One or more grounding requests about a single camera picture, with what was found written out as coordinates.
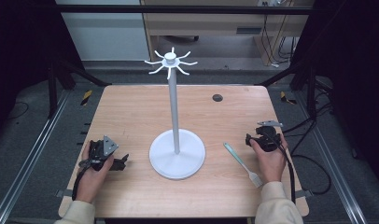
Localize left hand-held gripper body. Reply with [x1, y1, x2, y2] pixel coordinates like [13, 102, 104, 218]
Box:
[88, 134, 119, 172]

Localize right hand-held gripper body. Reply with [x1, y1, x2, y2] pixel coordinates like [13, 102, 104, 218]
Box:
[255, 119, 285, 153]

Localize white hook stand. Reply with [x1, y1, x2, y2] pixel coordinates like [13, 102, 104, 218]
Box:
[144, 46, 206, 181]

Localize person's right hand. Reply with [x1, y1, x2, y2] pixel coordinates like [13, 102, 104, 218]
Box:
[248, 133, 289, 185]

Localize person's left hand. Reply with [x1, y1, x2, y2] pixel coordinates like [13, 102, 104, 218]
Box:
[75, 141, 116, 204]

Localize white cabinet panel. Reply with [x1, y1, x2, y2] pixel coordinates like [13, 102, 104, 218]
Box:
[54, 0, 150, 63]

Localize wooden background desk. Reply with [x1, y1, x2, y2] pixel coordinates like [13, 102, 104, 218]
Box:
[140, 0, 316, 67]

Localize black floor cables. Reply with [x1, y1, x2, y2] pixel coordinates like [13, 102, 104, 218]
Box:
[282, 92, 334, 196]

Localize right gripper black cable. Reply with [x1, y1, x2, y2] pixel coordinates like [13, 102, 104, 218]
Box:
[270, 133, 297, 205]

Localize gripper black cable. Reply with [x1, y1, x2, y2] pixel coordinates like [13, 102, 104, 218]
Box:
[71, 158, 93, 202]
[270, 133, 297, 205]

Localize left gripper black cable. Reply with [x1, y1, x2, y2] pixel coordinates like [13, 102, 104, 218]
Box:
[71, 158, 93, 202]

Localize grey table bracket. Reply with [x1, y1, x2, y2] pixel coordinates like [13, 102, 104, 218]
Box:
[294, 189, 314, 199]
[54, 189, 71, 199]

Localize black frame strut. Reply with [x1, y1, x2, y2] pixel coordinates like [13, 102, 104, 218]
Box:
[258, 59, 320, 119]
[47, 59, 113, 119]

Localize metal floor rail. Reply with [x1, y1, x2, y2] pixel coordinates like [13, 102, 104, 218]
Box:
[0, 89, 71, 224]
[293, 89, 370, 224]

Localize hanging desk cables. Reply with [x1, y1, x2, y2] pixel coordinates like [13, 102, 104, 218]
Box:
[260, 1, 301, 69]

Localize black horizontal frame bar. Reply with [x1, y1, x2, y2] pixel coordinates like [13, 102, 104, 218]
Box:
[54, 4, 316, 15]

